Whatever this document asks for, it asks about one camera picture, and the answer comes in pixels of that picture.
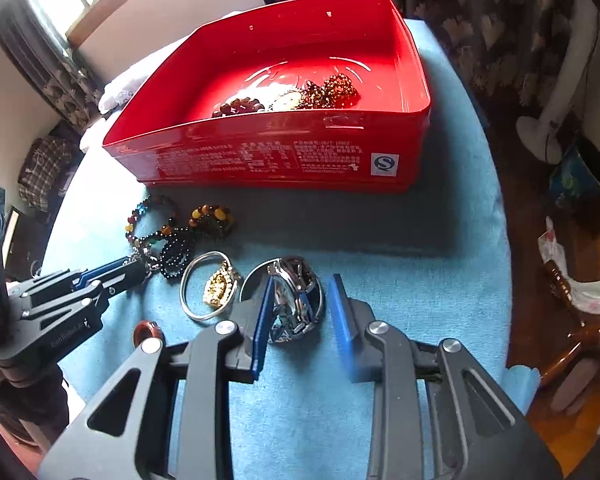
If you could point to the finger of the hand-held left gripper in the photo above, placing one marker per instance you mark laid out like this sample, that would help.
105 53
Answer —
102 270
115 285

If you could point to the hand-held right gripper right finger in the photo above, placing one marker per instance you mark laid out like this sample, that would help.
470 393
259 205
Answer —
342 330

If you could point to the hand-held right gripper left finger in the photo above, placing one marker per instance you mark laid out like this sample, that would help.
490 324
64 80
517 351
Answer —
262 330

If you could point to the thin silver bangle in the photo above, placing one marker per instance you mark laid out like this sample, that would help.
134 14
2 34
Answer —
252 277

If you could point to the thick silver bangle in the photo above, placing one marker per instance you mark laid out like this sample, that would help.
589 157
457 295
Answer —
190 300

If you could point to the red metal box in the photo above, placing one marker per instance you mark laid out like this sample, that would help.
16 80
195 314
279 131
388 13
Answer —
280 125

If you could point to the blue towel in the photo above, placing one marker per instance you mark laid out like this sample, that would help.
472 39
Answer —
405 240

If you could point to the plaid bag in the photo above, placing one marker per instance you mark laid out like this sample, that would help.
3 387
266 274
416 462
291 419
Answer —
47 170

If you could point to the white lace pillow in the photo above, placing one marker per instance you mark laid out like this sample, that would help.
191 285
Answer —
117 95

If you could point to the white plastic bag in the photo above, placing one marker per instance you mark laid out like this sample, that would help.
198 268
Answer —
555 255

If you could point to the purple and gold pendant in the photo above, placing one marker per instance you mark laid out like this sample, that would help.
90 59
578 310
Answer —
286 101

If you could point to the wooden chair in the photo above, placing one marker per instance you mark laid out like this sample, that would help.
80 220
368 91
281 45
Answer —
580 345

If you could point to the blue patterned bin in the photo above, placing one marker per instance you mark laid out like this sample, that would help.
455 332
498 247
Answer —
575 175

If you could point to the white tower fan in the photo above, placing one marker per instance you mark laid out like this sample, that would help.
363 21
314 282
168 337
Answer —
570 75

